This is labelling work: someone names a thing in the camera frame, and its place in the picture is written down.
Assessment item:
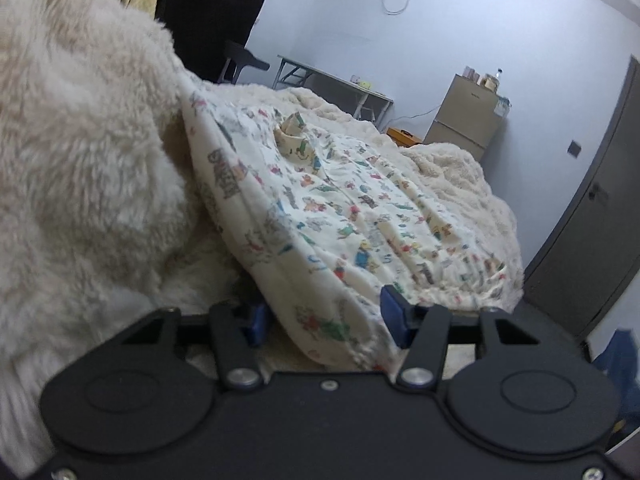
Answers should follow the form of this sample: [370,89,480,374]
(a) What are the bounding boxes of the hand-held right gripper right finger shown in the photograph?
[380,285,541,390]

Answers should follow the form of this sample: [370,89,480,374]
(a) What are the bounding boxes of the orange box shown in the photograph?
[386,127,429,149]

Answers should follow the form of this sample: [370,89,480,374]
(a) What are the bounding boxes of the grey folding table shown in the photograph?
[272,55,396,124]

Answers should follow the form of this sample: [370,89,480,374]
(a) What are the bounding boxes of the blue bag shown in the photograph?
[590,329,640,411]

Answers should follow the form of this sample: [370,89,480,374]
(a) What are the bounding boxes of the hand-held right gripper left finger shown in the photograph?
[120,300,271,392]

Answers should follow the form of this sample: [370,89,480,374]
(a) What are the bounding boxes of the black chair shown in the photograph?
[217,40,271,86]

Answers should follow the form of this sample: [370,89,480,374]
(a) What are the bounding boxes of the fluffy cream blanket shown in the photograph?
[0,0,526,477]

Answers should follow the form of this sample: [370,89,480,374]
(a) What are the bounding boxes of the black curtain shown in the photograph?
[100,0,286,86]

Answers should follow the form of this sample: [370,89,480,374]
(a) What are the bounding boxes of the cartoon print cream pants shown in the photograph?
[177,72,512,372]

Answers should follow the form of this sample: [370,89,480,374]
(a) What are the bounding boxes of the fridge power cable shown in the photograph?
[394,106,442,132]

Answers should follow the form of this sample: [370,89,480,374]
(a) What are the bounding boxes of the beige two-door fridge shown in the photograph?
[424,74,509,162]

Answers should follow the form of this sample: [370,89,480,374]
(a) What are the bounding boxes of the grey door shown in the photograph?
[522,57,640,342]

